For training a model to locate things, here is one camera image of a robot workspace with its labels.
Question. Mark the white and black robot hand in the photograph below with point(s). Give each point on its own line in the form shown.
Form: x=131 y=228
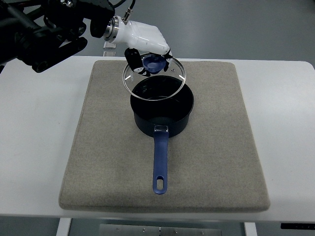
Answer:
x=147 y=51

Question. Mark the glass pot lid blue knob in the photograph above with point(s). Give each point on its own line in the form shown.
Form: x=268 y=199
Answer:
x=160 y=84

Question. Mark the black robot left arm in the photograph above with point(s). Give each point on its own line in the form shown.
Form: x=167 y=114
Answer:
x=43 y=33

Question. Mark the silver floor outlet plate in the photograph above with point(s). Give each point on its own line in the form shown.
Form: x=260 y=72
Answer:
x=109 y=49

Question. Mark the beige felt mat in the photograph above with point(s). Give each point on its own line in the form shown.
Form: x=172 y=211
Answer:
x=211 y=166

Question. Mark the metal plate under table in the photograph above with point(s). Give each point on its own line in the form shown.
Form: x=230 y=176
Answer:
x=132 y=230

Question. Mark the white table leg left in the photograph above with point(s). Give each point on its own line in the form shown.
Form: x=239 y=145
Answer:
x=63 y=227

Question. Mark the white table leg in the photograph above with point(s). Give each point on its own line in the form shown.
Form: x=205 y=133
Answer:
x=250 y=229
x=63 y=227

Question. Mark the white table leg right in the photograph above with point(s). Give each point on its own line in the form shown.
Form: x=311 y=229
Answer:
x=250 y=229

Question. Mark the black table control panel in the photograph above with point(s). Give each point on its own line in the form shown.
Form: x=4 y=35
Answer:
x=298 y=226

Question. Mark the dark blue saucepan blue handle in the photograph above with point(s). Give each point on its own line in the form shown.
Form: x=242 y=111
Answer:
x=162 y=120

